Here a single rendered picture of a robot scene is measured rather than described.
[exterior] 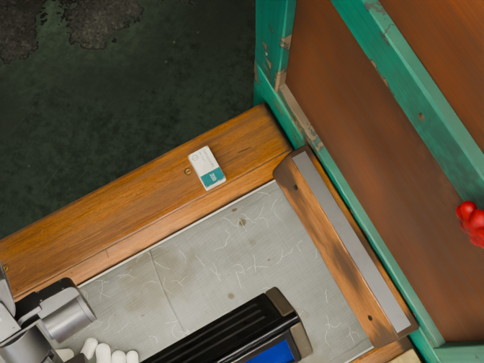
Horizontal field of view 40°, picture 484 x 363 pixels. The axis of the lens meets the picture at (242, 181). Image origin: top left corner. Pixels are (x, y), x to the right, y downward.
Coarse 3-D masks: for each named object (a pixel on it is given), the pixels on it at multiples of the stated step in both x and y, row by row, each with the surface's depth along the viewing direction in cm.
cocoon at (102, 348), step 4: (100, 344) 98; (104, 344) 98; (96, 348) 98; (100, 348) 98; (104, 348) 98; (108, 348) 98; (96, 352) 98; (100, 352) 98; (104, 352) 98; (108, 352) 98; (96, 356) 98; (100, 356) 97; (104, 356) 98; (108, 356) 98; (100, 360) 97; (104, 360) 97; (108, 360) 98
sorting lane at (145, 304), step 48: (192, 240) 104; (240, 240) 104; (288, 240) 104; (96, 288) 102; (144, 288) 102; (192, 288) 102; (240, 288) 102; (288, 288) 102; (336, 288) 102; (96, 336) 100; (144, 336) 100; (336, 336) 100
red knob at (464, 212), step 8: (456, 208) 55; (464, 208) 53; (472, 208) 52; (464, 216) 53; (472, 216) 52; (480, 216) 52; (464, 224) 54; (472, 224) 52; (480, 224) 52; (472, 232) 53; (480, 232) 52; (472, 240) 54; (480, 240) 53
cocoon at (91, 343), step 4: (88, 340) 98; (92, 340) 98; (96, 340) 99; (84, 344) 98; (88, 344) 98; (92, 344) 98; (96, 344) 99; (84, 348) 98; (88, 348) 98; (92, 348) 98; (84, 352) 98; (88, 352) 98; (92, 352) 98; (88, 356) 98; (92, 356) 99
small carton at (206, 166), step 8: (200, 152) 103; (208, 152) 103; (192, 160) 103; (200, 160) 103; (208, 160) 103; (200, 168) 102; (208, 168) 102; (216, 168) 102; (200, 176) 102; (208, 176) 102; (216, 176) 102; (224, 176) 102; (208, 184) 102; (216, 184) 103
